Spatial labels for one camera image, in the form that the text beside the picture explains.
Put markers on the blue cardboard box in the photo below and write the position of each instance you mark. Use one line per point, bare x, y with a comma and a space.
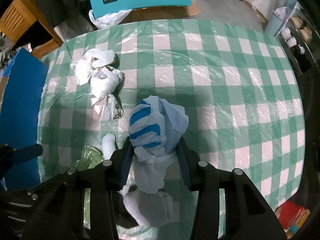
19, 115

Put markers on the grey fleece sock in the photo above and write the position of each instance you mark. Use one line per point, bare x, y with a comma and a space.
151, 209

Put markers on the green checkered tablecloth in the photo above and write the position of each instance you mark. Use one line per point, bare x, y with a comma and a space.
236, 86

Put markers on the white shoe rack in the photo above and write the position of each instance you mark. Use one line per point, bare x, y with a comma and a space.
297, 34

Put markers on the brown cardboard sheet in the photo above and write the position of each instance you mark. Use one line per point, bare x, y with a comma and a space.
161, 13

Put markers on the wooden louvered cabinet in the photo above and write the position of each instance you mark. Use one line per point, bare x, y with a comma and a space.
19, 17

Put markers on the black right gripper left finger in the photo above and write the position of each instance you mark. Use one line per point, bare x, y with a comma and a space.
105, 180

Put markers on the white plastic bag on floor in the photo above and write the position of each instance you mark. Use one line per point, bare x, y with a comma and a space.
108, 20

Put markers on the green glittery cloth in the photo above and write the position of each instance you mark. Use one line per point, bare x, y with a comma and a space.
90, 158

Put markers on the crumpled white plastic bag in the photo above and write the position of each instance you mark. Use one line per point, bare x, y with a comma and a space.
95, 68

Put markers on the red book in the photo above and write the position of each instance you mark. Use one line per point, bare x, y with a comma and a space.
291, 217

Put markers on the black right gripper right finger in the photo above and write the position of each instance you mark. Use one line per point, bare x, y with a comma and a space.
199, 175

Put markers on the blue white plastic bag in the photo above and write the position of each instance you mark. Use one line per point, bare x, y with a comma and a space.
155, 128

